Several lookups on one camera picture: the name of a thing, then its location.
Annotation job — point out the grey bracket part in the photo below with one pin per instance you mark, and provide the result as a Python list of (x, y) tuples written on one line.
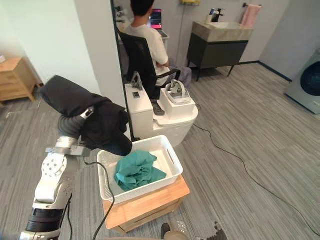
[(136, 81)]

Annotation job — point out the white plastic laundry basket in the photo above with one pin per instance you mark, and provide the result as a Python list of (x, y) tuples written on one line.
[(172, 162)]

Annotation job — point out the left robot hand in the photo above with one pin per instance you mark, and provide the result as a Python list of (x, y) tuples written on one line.
[(68, 126)]

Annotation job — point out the person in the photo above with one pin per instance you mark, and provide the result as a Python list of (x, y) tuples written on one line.
[(152, 42)]

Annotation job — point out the black mirror frame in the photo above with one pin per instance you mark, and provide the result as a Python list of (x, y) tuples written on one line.
[(120, 62)]

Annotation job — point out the black office chair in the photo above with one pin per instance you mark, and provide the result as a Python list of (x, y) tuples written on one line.
[(140, 62)]

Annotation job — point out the wooden nightstand with drawers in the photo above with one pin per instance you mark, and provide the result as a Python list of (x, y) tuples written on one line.
[(13, 77)]

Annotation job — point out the white toilet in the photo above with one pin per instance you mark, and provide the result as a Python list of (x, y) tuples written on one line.
[(170, 127)]

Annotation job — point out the white cardboard box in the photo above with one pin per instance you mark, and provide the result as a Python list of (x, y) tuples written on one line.
[(178, 107)]

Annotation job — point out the small wooden bedside table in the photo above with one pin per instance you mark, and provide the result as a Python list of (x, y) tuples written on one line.
[(150, 202)]

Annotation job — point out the black cloth garment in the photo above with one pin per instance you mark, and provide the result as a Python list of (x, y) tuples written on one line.
[(100, 120)]

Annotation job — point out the yellow wall shelf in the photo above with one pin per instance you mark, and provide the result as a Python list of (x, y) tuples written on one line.
[(190, 1)]

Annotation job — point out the pink towel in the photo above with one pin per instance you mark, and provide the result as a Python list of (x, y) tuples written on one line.
[(250, 16)]

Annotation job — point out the black towel bar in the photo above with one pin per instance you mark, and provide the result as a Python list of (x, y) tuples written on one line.
[(246, 4)]

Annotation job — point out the grey washing machine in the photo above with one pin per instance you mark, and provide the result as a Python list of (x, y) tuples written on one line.
[(307, 82)]

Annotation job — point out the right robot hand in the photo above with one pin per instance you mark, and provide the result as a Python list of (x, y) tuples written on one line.
[(218, 233)]

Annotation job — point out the open laptop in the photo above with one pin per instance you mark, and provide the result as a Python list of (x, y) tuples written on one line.
[(156, 21)]

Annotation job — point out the black remote control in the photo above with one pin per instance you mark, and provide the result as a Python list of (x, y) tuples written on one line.
[(157, 108)]

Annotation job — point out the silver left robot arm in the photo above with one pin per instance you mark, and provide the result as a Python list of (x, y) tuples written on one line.
[(51, 175)]

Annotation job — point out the black faucet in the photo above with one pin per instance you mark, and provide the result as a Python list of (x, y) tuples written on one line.
[(220, 13)]

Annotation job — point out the dark bathroom vanity cabinet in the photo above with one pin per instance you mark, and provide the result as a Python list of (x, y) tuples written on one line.
[(215, 51)]

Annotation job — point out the white toiletry bottle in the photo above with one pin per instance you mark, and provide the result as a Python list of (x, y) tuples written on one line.
[(208, 17)]

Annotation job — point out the white VR headset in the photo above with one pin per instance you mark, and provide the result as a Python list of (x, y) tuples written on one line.
[(178, 93)]

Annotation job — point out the teal cloth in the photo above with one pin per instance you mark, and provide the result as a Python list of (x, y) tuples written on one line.
[(136, 170)]

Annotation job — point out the small black device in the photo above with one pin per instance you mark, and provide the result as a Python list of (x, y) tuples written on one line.
[(136, 95)]

